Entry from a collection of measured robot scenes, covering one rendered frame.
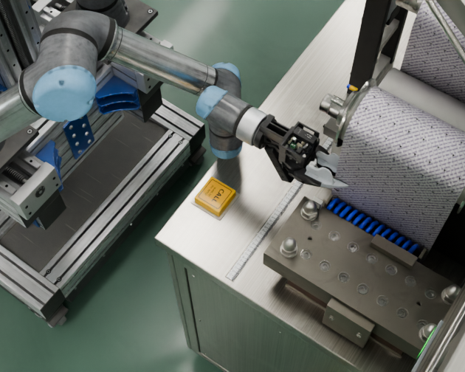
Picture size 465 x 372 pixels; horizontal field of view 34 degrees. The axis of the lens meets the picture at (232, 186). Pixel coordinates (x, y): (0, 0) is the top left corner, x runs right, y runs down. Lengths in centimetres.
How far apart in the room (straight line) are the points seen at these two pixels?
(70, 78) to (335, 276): 65
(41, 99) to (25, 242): 113
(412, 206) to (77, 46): 72
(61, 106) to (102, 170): 113
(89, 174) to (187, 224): 95
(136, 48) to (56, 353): 130
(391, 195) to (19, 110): 76
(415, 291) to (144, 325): 126
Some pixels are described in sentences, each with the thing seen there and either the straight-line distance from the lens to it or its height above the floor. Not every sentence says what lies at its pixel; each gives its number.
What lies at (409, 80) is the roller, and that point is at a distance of 156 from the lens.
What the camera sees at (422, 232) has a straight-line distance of 156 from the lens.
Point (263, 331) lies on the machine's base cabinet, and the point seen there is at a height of 74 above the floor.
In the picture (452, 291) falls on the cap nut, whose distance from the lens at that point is 154.
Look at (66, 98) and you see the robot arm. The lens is 149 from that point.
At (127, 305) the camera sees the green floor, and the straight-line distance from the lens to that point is 264.
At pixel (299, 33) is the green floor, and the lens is 321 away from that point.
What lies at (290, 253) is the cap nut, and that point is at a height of 105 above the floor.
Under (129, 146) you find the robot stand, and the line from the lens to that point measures 267.
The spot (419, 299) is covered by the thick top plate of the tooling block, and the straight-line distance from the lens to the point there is 156.
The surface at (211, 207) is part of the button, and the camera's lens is 172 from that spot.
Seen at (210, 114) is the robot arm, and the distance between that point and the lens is 160.
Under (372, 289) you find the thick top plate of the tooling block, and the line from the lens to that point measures 155.
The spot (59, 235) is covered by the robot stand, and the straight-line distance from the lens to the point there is 255.
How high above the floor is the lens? 246
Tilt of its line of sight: 62 degrees down
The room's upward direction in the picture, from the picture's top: 1 degrees counter-clockwise
